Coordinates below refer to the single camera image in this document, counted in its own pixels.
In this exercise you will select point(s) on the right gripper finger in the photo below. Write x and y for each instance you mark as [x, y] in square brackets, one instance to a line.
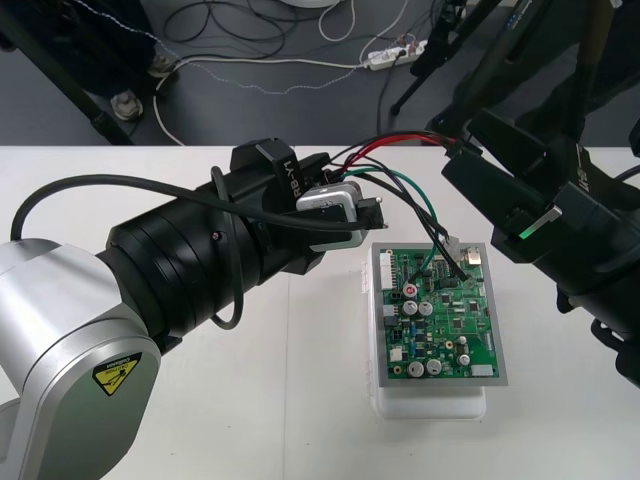
[485, 180]
[510, 142]

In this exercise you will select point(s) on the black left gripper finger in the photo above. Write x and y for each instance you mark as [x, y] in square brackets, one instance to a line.
[324, 172]

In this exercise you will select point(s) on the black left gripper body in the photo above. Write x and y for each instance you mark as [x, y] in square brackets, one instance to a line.
[265, 235]

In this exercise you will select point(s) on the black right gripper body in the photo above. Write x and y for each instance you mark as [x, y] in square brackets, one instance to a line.
[575, 220]

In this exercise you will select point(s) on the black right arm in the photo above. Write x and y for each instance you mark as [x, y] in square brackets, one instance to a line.
[610, 295]

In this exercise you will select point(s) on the silver and black left arm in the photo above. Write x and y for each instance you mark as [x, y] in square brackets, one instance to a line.
[60, 325]

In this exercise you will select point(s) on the large black tripod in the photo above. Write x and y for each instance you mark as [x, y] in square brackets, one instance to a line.
[505, 50]

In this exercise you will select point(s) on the slim black tripod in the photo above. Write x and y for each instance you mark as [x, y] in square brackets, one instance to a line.
[440, 45]

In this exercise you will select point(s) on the white power strip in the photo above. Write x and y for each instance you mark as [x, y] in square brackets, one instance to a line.
[395, 55]

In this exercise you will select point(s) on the black stand leg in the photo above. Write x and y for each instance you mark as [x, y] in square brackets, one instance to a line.
[107, 125]

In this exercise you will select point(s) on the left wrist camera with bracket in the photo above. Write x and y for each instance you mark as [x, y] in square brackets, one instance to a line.
[325, 200]

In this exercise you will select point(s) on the green circuit board grey frame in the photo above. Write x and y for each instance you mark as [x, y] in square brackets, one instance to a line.
[450, 320]

